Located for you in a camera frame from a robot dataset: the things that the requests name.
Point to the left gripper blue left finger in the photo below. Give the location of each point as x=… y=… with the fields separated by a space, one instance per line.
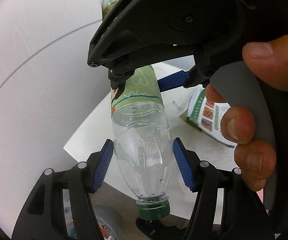
x=42 y=215

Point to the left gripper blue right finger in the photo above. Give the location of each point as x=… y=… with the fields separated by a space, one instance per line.
x=225 y=208

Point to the green white snack bag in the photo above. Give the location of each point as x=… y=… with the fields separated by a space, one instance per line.
x=206 y=115

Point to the clear plastic bottle green label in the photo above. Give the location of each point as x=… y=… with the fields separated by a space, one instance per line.
x=143 y=142

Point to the trash bin with plastic liner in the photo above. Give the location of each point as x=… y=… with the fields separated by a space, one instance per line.
x=109 y=220

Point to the person's right hand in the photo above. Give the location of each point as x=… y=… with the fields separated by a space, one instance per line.
x=256 y=158

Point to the white bedside table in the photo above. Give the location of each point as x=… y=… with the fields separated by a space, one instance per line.
x=88 y=136

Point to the white wardrobe door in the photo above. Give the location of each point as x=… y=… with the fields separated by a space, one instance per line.
x=46 y=90

